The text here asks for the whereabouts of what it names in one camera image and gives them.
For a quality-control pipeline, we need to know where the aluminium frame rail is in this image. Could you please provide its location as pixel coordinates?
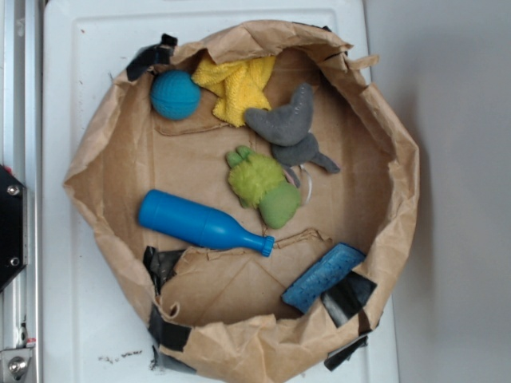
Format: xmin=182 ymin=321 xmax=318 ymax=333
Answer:
xmin=1 ymin=1 xmax=46 ymax=382

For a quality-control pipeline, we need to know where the grey plush toy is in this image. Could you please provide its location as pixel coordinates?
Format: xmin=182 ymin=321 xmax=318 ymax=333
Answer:
xmin=244 ymin=83 xmax=340 ymax=177

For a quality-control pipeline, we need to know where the blue textured ball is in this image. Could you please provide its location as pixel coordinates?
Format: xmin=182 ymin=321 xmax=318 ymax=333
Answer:
xmin=150 ymin=70 xmax=200 ymax=120

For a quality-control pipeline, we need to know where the brown paper bag bin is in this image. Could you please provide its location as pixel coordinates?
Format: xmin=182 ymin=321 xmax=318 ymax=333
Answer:
xmin=64 ymin=21 xmax=420 ymax=382

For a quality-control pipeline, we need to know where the blue plastic bottle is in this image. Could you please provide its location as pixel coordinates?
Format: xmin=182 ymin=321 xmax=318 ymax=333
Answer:
xmin=138 ymin=190 xmax=275 ymax=257

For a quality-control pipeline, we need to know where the yellow microfiber cloth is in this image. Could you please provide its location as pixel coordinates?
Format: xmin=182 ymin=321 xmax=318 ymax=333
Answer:
xmin=192 ymin=55 xmax=276 ymax=128

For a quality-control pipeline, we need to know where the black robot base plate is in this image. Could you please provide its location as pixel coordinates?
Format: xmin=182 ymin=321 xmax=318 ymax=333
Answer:
xmin=0 ymin=165 xmax=27 ymax=292

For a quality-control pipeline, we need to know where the green plush toy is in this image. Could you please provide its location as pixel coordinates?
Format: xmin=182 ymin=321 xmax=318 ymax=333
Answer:
xmin=225 ymin=145 xmax=301 ymax=229

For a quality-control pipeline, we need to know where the blue sponge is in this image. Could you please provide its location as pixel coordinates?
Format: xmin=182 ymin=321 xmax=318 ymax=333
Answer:
xmin=281 ymin=243 xmax=366 ymax=314

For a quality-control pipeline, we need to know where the metal corner bracket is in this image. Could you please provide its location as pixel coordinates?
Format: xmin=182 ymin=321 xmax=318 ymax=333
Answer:
xmin=0 ymin=348 xmax=37 ymax=383

